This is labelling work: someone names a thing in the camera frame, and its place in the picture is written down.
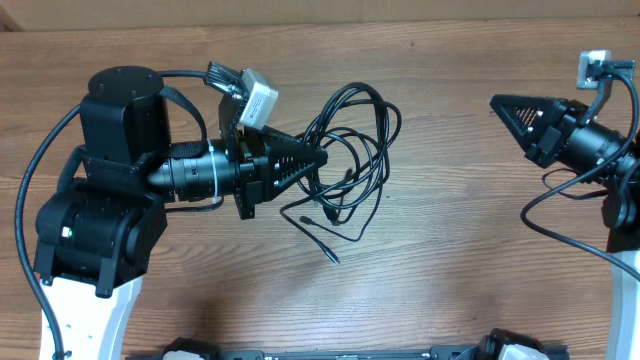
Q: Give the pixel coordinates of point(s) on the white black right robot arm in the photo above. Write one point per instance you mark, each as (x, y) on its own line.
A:
(595, 153)

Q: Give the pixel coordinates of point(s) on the brown cardboard backboard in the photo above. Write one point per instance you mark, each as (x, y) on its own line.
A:
(54, 15)

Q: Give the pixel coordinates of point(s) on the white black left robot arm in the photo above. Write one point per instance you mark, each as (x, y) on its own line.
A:
(116, 190)

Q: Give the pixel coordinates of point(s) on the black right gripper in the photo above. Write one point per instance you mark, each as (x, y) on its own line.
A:
(554, 120)

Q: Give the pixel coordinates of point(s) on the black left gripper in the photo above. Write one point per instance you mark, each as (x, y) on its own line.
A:
(257, 160)

